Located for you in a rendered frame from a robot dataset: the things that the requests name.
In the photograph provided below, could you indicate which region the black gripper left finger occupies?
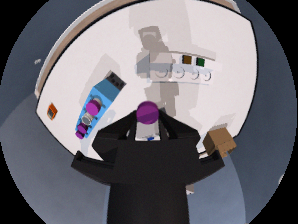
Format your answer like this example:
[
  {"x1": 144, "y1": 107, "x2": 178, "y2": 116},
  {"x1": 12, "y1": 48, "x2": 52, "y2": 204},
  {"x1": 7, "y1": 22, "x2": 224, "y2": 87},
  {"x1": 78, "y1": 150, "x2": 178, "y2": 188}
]
[{"x1": 95, "y1": 110, "x2": 137, "y2": 140}]

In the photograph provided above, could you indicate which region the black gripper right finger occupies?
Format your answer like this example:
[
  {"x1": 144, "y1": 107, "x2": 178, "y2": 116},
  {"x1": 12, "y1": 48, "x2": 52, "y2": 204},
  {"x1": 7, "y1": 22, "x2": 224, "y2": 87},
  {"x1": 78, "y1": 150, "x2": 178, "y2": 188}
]
[{"x1": 158, "y1": 110, "x2": 201, "y2": 145}]

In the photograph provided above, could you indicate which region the small brown cardboard box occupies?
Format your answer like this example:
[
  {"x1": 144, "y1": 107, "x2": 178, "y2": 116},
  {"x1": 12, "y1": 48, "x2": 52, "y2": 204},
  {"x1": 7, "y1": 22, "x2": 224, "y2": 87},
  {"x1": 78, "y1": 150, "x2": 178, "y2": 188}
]
[{"x1": 202, "y1": 127, "x2": 237, "y2": 158}]

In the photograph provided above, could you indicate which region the purple round cap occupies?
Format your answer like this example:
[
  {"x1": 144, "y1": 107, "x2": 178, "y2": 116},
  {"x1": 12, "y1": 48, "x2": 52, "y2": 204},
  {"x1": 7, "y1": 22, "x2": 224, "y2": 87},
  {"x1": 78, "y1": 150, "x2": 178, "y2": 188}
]
[
  {"x1": 77, "y1": 122, "x2": 88, "y2": 134},
  {"x1": 86, "y1": 100, "x2": 101, "y2": 116},
  {"x1": 136, "y1": 101, "x2": 159, "y2": 125},
  {"x1": 75, "y1": 130, "x2": 85, "y2": 139}
]

